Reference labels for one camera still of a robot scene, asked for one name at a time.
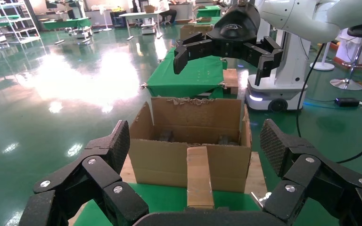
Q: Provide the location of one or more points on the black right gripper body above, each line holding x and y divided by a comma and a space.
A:
234, 34

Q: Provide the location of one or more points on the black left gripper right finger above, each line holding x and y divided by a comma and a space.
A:
312, 177

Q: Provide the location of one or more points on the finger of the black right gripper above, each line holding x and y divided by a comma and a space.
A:
267, 56
193, 48

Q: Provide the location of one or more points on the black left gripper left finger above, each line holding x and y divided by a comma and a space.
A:
106, 174

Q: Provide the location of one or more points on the brown cardboard box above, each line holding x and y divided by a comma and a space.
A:
196, 30
199, 181

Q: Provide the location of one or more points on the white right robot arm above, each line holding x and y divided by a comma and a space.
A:
293, 15

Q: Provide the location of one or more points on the white robot base with column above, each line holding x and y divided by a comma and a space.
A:
281, 84

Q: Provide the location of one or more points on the small cardboard box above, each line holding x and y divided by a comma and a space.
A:
231, 81

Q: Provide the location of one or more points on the large open brown carton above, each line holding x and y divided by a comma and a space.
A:
162, 168

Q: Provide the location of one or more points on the green side table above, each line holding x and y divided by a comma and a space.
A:
187, 78

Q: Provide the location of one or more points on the small green covered table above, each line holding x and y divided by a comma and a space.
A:
209, 12

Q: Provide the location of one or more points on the silver binder clip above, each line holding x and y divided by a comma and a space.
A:
222, 83
143, 85

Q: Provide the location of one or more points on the person in white shirt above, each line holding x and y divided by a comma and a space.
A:
168, 11

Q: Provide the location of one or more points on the white wheeled cart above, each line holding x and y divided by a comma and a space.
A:
148, 27

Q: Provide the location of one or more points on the white round stand base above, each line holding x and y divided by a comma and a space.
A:
323, 66

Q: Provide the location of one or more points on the white table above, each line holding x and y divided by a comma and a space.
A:
140, 14

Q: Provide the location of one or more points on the large green tablecloth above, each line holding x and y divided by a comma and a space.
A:
165, 199

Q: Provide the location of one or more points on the white cabinet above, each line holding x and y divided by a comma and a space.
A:
345, 46

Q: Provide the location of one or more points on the dark blue crate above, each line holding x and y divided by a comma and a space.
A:
118, 19

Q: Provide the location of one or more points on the black power adapter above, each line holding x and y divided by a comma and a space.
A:
346, 102

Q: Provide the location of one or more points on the white pole stand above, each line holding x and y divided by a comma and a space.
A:
106, 21

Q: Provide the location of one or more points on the long green covered table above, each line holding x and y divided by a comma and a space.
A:
65, 23

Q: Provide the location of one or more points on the white metal shelf rack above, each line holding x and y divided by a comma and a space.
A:
21, 25

